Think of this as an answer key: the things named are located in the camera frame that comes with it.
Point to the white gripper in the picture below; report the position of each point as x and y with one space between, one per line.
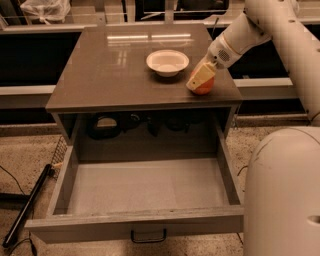
220 53

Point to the red apple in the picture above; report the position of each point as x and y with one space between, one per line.
202 83

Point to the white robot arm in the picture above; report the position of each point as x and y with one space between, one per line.
282 189

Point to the grey cabinet counter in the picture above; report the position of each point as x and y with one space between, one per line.
107 73

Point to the open grey top drawer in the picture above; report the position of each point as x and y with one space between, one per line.
104 191

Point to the white paper bowl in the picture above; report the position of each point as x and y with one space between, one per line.
167 63

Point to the white plastic bag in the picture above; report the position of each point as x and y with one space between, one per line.
46 11

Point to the black bar left floor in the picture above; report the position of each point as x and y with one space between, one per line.
28 202

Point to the wire mesh basket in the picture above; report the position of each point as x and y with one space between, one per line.
58 158

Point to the black drawer handle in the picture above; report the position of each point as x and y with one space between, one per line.
148 238

